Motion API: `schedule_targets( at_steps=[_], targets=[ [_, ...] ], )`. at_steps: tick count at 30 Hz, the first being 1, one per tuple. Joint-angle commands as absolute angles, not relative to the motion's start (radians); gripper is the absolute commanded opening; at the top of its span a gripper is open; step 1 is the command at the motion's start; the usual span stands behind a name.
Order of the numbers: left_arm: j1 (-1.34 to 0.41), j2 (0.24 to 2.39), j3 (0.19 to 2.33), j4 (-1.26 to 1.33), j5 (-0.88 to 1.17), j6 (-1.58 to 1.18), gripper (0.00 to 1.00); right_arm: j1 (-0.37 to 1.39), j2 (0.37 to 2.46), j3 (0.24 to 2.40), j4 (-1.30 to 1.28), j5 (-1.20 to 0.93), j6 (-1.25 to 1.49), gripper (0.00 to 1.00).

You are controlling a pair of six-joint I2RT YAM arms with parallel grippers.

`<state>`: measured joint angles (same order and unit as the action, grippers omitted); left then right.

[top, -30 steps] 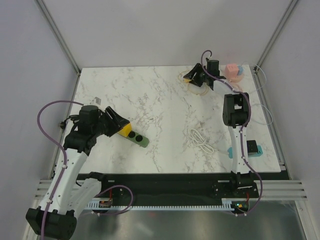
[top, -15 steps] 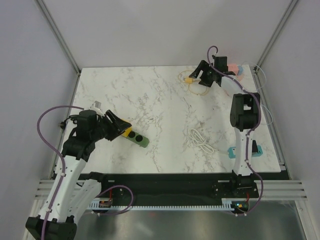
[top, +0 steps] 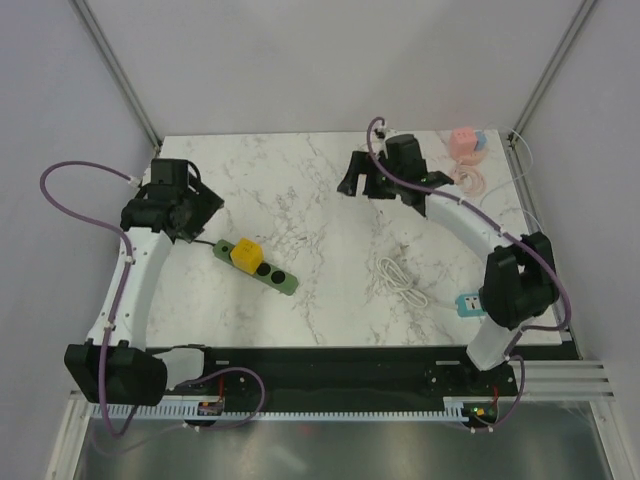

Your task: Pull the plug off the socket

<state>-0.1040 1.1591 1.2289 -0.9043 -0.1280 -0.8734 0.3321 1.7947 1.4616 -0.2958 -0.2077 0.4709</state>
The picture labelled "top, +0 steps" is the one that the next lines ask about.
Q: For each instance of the white slotted cable duct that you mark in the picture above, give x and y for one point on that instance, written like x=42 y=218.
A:
x=196 y=410

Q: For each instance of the yellow cube socket adapter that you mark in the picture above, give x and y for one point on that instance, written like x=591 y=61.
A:
x=247 y=256

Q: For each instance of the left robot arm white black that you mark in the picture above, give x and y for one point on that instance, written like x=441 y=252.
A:
x=113 y=365

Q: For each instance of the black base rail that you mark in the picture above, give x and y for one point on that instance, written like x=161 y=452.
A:
x=345 y=378

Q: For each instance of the green power strip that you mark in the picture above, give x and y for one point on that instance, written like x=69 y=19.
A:
x=282 y=281

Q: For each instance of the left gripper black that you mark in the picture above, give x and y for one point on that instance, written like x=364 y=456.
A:
x=207 y=202

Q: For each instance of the pink cube socket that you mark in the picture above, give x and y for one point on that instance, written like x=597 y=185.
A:
x=462 y=142

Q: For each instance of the blue plug adapter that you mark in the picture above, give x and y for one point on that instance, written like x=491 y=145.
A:
x=481 y=140

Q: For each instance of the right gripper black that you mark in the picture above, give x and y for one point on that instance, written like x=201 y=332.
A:
x=362 y=163

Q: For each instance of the teal power strip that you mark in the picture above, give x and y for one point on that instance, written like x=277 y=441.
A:
x=469 y=306

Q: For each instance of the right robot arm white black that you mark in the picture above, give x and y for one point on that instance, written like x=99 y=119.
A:
x=520 y=282

